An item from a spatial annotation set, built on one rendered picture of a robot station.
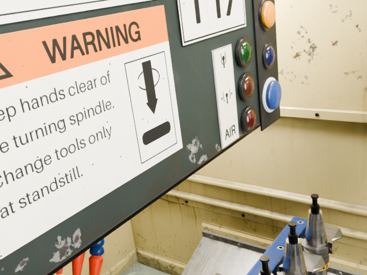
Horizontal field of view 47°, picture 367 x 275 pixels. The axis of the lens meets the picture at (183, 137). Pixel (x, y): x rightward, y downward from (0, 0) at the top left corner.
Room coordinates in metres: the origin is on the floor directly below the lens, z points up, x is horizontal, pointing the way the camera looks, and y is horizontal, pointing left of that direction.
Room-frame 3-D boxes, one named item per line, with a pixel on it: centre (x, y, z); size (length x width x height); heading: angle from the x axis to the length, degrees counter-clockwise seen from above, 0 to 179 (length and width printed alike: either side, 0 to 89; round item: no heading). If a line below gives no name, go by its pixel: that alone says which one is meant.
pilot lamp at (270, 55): (0.42, -0.09, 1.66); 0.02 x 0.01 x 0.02; 142
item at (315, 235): (0.73, -0.24, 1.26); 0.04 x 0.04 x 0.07
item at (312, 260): (0.69, -0.20, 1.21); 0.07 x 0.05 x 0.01; 52
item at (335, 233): (0.77, -0.27, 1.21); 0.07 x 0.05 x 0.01; 52
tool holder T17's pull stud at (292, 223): (0.64, -0.17, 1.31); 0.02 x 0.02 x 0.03
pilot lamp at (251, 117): (0.39, -0.06, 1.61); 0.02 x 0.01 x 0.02; 142
